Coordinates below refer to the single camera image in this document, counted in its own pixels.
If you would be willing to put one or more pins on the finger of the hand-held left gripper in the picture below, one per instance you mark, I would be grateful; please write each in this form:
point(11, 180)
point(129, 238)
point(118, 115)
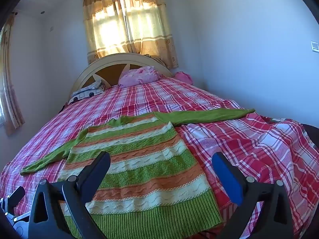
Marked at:
point(15, 195)

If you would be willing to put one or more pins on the white patterned pillow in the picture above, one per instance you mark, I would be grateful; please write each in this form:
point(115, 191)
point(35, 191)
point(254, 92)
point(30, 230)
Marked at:
point(84, 92)

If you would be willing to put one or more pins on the cream and brown headboard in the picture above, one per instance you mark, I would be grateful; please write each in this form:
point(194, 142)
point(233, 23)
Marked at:
point(112, 59)

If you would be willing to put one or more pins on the small pink cloth bundle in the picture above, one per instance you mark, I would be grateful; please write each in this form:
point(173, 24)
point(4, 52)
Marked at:
point(184, 77)

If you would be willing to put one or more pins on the pink pillow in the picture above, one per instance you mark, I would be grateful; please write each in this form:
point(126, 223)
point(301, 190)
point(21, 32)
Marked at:
point(139, 76)

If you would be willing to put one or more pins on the dark object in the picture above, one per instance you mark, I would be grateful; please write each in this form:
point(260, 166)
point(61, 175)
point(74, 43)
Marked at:
point(311, 132)

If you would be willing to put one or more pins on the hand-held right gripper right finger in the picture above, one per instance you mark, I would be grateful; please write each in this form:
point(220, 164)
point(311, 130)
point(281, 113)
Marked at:
point(226, 176)

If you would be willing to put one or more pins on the beige side curtain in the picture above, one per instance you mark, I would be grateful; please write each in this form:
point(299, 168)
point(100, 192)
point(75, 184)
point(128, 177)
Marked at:
point(10, 104)

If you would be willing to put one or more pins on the yellow window curtain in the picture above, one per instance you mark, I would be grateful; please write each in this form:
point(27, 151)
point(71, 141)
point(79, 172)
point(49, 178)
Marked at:
point(149, 47)

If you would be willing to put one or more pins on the white wall switch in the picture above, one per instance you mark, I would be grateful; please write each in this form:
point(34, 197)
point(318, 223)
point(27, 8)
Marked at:
point(315, 46)

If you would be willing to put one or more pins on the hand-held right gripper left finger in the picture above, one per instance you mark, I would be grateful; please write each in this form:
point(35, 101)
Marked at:
point(98, 171)

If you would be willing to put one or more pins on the green orange striped knit sweater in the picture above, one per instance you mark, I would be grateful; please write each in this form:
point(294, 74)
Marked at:
point(149, 159)

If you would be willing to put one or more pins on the red plaid bed sheet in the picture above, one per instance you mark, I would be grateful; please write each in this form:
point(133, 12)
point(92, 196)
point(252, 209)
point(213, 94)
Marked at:
point(249, 154)

